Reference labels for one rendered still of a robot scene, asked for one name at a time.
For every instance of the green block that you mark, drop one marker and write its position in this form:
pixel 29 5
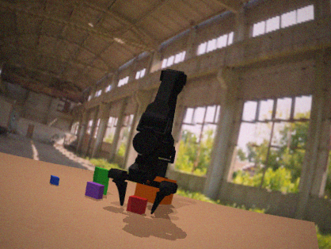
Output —
pixel 101 174
pixel 104 184

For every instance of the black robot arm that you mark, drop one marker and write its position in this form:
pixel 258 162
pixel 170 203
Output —
pixel 154 138

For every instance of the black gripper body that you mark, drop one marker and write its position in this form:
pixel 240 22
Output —
pixel 122 175

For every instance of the purple block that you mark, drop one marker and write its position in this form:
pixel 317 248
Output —
pixel 94 190

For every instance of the small blue block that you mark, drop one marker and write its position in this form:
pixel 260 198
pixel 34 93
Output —
pixel 54 180

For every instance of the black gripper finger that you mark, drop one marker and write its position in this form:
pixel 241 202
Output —
pixel 158 199
pixel 121 186

